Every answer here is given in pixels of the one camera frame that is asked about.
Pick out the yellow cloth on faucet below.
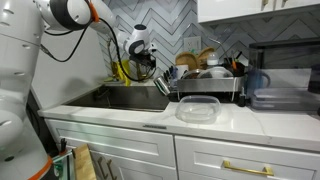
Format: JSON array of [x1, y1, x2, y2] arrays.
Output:
[[111, 59, 132, 87]]

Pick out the blue water pitcher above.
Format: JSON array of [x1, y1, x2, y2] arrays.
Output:
[[246, 66, 272, 99]]

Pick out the black countertop appliance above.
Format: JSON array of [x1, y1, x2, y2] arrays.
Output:
[[248, 37, 320, 94]]

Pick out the glass pot lid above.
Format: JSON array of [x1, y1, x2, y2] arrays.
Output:
[[181, 68, 204, 80]]

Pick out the clear storage container stack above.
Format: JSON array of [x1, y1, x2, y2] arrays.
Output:
[[250, 87, 320, 112]]

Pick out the white upper cabinet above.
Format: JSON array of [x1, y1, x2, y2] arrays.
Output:
[[197, 0, 320, 24]]

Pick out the white cup with blue label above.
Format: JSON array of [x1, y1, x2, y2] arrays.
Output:
[[175, 64, 190, 80]]

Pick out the clear plastic bowl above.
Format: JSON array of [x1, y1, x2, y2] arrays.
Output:
[[199, 65, 234, 80]]

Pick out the wooden board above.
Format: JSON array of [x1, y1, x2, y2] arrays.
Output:
[[72, 143, 98, 180]]

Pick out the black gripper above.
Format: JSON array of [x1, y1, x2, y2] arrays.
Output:
[[135, 49, 158, 77]]

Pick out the stainless steel sink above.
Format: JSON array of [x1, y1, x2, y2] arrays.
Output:
[[64, 84, 171, 113]]

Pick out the metal robot cart frame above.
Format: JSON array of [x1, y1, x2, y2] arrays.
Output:
[[51, 138, 76, 180]]

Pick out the steel dish rack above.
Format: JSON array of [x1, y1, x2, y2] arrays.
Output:
[[168, 64, 246, 103]]

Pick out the black utensil holder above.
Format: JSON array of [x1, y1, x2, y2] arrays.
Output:
[[222, 49, 247, 78]]

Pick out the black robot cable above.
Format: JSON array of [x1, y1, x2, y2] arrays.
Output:
[[39, 16, 158, 83]]

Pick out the white base cabinet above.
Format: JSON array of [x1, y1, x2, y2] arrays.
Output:
[[44, 118, 320, 180]]

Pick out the white wall outlet plate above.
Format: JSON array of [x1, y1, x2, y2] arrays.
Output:
[[183, 35, 202, 54]]

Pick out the small black bottle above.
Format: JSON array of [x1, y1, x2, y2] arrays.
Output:
[[237, 86, 247, 108]]

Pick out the steel utensil cup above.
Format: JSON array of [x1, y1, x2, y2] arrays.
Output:
[[153, 75, 172, 97]]

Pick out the gold drawer handle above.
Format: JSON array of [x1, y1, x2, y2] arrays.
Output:
[[222, 160, 275, 177]]

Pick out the bronze cabinet door handle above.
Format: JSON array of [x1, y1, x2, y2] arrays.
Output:
[[96, 156, 108, 180], [106, 159, 118, 180]]

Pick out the round wooden plate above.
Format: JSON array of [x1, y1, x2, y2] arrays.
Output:
[[174, 51, 198, 72], [196, 46, 216, 70]]

